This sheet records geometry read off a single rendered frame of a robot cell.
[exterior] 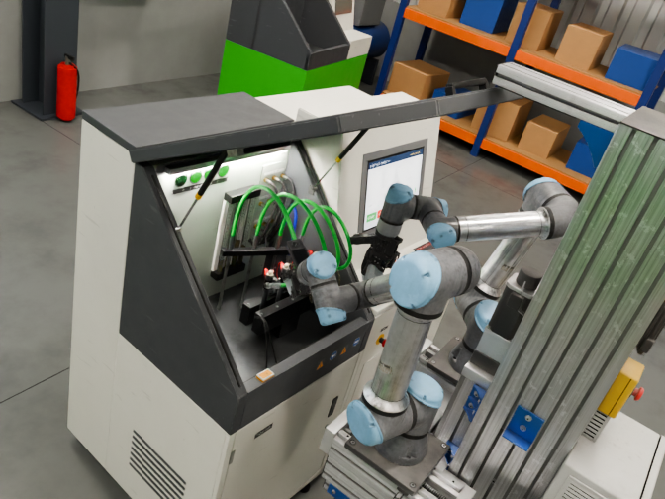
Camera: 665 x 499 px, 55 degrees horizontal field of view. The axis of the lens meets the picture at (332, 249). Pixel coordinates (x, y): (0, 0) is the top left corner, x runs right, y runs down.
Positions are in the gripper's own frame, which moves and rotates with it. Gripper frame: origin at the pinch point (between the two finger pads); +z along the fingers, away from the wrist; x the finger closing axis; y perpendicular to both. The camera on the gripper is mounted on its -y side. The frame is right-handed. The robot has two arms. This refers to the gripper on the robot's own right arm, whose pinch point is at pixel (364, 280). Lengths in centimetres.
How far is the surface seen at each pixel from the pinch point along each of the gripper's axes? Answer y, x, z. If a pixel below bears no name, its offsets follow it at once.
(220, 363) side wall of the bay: -13, -47, 21
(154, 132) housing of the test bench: -68, -35, -27
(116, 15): -440, 210, 54
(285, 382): -3.0, -24.9, 33.6
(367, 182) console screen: -33, 40, -11
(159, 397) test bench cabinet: -36, -47, 54
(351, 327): -4.7, 10.4, 27.6
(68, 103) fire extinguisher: -376, 126, 105
